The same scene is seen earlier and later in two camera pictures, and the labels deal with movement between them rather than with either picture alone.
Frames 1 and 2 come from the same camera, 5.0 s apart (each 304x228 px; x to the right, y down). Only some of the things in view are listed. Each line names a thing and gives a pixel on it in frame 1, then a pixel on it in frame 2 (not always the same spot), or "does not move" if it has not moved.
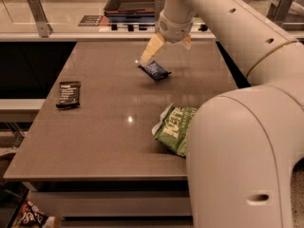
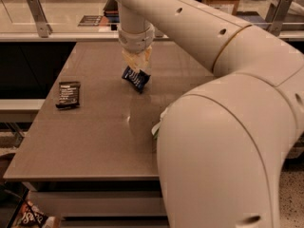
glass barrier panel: [86, 13] does not move
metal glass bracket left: [36, 7] does not move
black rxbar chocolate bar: [69, 94] does not move
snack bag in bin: [30, 216] does not move
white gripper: [175, 28] -> [135, 41]
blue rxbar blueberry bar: [155, 70] -> [138, 79]
